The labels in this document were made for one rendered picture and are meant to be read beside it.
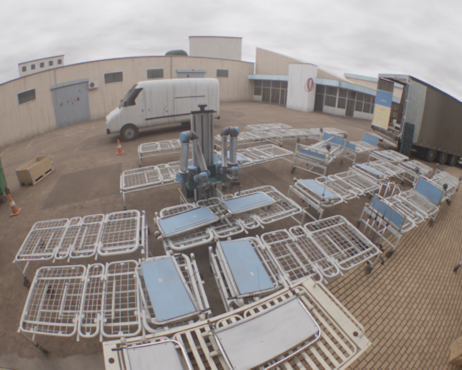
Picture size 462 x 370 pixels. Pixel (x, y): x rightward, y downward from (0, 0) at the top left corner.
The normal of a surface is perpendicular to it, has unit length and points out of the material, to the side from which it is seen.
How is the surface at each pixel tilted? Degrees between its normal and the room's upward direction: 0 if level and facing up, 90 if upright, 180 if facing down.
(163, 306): 5
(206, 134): 90
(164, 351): 3
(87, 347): 0
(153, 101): 88
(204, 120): 90
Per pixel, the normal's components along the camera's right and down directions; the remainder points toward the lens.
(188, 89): 0.54, 0.33
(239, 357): 0.07, -0.84
